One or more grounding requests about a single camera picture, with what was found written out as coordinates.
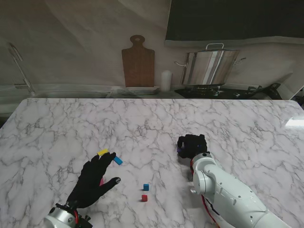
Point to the white cylinder candle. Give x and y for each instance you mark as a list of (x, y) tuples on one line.
[(166, 80)]

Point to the yellow domino block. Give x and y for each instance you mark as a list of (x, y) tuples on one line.
[(102, 152)]

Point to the black gas stove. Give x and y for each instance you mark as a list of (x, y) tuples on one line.
[(204, 91)]

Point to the brown wooden cutting board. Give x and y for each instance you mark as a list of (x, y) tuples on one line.
[(138, 66)]

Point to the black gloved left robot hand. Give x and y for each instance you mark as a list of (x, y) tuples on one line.
[(91, 185)]

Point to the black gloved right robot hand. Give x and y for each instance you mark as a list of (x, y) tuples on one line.
[(193, 146)]

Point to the black frying pan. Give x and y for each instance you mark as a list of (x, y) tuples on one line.
[(266, 92)]

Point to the blue domino block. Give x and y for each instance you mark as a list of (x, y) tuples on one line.
[(146, 187), (118, 161)]

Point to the pink domino block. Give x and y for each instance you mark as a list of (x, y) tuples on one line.
[(102, 182)]

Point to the steel kitchen sink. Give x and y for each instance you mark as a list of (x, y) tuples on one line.
[(71, 95)]

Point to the red domino block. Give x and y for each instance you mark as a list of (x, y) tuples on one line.
[(144, 198)]

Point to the large steel stock pot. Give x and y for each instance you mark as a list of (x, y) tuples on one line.
[(211, 66)]

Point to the chrome kitchen faucet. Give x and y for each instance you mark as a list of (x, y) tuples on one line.
[(21, 69)]

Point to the stack of white plates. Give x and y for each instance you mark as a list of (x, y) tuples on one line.
[(140, 90)]

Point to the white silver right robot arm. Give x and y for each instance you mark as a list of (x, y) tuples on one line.
[(225, 190)]

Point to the dark range hood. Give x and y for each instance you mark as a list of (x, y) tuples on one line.
[(237, 19)]

